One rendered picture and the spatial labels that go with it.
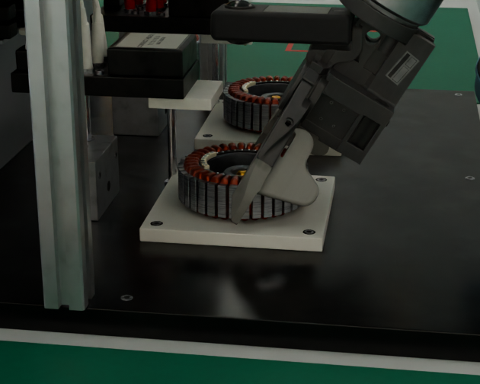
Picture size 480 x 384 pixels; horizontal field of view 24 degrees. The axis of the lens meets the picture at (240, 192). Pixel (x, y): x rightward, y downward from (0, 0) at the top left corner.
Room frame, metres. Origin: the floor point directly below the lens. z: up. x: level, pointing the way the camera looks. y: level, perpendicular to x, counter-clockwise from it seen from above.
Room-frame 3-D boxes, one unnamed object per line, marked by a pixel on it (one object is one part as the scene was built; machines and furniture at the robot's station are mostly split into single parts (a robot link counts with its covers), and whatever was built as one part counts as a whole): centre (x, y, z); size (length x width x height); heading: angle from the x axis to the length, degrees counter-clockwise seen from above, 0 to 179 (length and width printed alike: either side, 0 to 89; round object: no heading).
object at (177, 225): (0.90, 0.00, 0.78); 0.15 x 0.15 x 0.01; 82
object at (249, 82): (1.14, -0.04, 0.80); 0.11 x 0.11 x 0.04
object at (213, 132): (1.14, -0.04, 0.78); 0.15 x 0.15 x 0.01; 82
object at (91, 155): (0.92, 0.14, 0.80); 0.08 x 0.05 x 0.06; 172
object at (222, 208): (0.90, 0.00, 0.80); 0.11 x 0.11 x 0.04
